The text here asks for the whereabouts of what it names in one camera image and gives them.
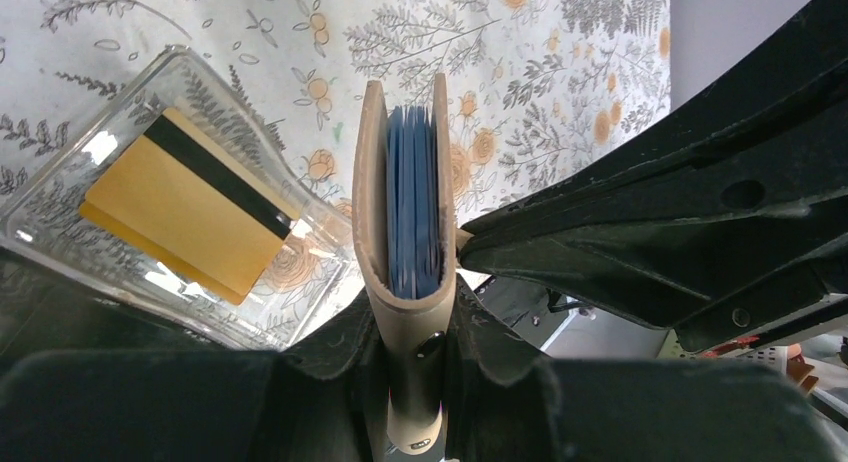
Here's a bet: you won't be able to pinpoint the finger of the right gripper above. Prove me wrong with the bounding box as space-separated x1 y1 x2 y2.
459 0 847 352

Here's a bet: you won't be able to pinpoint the floral patterned table mat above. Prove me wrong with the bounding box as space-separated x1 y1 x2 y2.
1 0 671 349

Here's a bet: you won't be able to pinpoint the clear transparent card holder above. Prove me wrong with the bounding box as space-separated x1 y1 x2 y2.
1 46 361 350

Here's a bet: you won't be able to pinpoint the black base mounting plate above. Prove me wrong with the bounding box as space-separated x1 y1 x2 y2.
474 276 587 351

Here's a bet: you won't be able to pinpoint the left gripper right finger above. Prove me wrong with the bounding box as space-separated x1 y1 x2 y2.
443 281 841 461

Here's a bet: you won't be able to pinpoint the smoky black card holder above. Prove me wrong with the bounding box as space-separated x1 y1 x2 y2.
1 248 223 371

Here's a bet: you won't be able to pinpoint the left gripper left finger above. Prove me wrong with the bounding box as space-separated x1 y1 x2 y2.
1 296 387 461

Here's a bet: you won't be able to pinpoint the gold magnetic stripe cards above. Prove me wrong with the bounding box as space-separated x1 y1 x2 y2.
79 107 300 305

